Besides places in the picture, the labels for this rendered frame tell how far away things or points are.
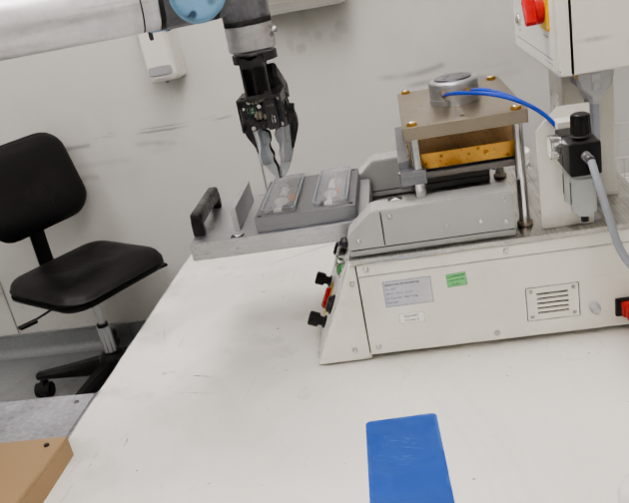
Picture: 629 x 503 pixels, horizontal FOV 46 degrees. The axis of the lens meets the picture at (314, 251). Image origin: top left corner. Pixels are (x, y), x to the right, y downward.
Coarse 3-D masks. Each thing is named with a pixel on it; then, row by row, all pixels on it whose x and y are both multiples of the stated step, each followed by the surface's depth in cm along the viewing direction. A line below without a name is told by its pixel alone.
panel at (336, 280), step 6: (348, 252) 118; (348, 258) 116; (342, 264) 119; (342, 270) 118; (336, 276) 130; (342, 276) 117; (330, 282) 142; (336, 282) 126; (336, 288) 122; (330, 294) 132; (336, 294) 119; (330, 306) 121; (324, 312) 134; (330, 312) 121; (330, 318) 120; (324, 330) 124; (324, 336) 121; (318, 354) 123
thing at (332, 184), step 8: (336, 168) 135; (344, 168) 134; (320, 176) 132; (328, 176) 131; (336, 176) 130; (344, 176) 129; (320, 184) 127; (328, 184) 127; (336, 184) 126; (344, 184) 125; (320, 192) 123; (328, 192) 122; (336, 192) 122; (344, 192) 121; (320, 200) 119; (328, 200) 119
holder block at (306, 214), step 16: (352, 176) 132; (304, 192) 128; (352, 192) 123; (304, 208) 120; (320, 208) 119; (336, 208) 118; (352, 208) 118; (256, 224) 120; (272, 224) 120; (288, 224) 120; (304, 224) 119
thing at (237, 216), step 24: (240, 192) 130; (360, 192) 131; (216, 216) 133; (240, 216) 125; (216, 240) 121; (240, 240) 120; (264, 240) 120; (288, 240) 120; (312, 240) 119; (336, 240) 119
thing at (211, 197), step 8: (208, 192) 134; (216, 192) 135; (200, 200) 130; (208, 200) 130; (216, 200) 134; (200, 208) 125; (208, 208) 128; (216, 208) 137; (192, 216) 123; (200, 216) 123; (208, 216) 128; (192, 224) 124; (200, 224) 123; (200, 232) 124
